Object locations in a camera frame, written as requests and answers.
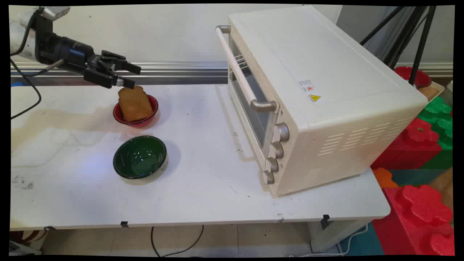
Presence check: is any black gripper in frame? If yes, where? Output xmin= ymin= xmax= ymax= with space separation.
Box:
xmin=49 ymin=32 xmax=142 ymax=90

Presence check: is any glass oven door with handle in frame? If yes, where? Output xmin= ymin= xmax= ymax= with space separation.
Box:
xmin=216 ymin=25 xmax=280 ymax=160

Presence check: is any brown toast slice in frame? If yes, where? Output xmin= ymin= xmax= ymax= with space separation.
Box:
xmin=118 ymin=86 xmax=153 ymax=123

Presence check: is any small red bowl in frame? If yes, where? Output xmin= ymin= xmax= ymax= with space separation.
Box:
xmin=113 ymin=94 xmax=159 ymax=128

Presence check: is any dark green bowl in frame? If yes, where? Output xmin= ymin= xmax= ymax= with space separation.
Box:
xmin=113 ymin=136 xmax=168 ymax=180

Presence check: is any large silver oven knob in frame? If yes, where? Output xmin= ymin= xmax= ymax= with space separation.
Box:
xmin=273 ymin=123 xmax=290 ymax=142

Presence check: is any warning label sticker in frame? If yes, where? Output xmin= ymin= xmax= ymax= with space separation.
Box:
xmin=299 ymin=79 xmax=322 ymax=103

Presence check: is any cream toaster oven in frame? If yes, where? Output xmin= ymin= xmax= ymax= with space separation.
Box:
xmin=228 ymin=5 xmax=429 ymax=198

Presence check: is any white table leg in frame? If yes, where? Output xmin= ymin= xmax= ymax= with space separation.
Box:
xmin=307 ymin=217 xmax=374 ymax=253

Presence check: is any orange foam block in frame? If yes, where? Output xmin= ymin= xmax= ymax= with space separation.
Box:
xmin=372 ymin=167 xmax=399 ymax=189

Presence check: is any red bowl with dark rim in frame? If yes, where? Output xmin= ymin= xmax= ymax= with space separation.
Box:
xmin=394 ymin=66 xmax=432 ymax=88

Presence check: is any teal floor mat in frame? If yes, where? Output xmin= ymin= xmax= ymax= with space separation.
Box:
xmin=340 ymin=222 xmax=385 ymax=256

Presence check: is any black tripod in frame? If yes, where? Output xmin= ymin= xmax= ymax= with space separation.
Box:
xmin=360 ymin=5 xmax=438 ymax=86

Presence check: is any teal foam block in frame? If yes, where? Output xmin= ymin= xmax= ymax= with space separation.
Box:
xmin=389 ymin=168 xmax=449 ymax=187

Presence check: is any beige tray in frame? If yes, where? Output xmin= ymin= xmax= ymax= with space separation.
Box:
xmin=417 ymin=81 xmax=446 ymax=102

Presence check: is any green foam block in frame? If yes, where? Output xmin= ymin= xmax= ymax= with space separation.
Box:
xmin=417 ymin=96 xmax=454 ymax=151

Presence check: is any large red foam block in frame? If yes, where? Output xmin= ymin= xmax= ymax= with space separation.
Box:
xmin=372 ymin=185 xmax=455 ymax=256

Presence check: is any aluminium rail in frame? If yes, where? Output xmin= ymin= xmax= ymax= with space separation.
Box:
xmin=11 ymin=61 xmax=229 ymax=87

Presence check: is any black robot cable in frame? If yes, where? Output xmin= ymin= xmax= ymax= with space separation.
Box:
xmin=10 ymin=13 xmax=42 ymax=120

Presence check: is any black floor cable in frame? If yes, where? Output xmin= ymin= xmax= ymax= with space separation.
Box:
xmin=151 ymin=225 xmax=204 ymax=257

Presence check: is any white floor cable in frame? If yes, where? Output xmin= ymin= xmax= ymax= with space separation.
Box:
xmin=289 ymin=224 xmax=369 ymax=257

